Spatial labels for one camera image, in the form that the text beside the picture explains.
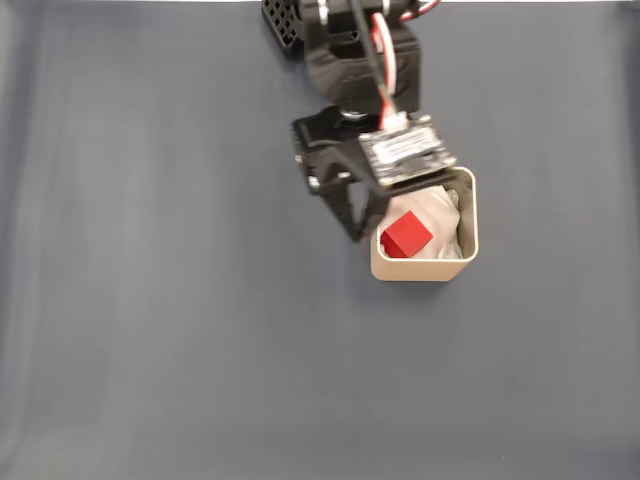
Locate red cube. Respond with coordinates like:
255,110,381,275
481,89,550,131
379,209,434,260

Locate white red camera cable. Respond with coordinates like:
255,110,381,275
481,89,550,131
348,0,407,129

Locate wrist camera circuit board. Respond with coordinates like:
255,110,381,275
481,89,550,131
358,113,459,195

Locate red white servo wires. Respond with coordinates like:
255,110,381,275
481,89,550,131
398,0,442,22

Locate white crumpled tissue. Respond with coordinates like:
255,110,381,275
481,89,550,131
382,180,464,261

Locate beige square box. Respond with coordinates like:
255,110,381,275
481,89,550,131
369,167,480,283

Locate blue-grey table mat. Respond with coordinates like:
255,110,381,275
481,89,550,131
0,1,640,480

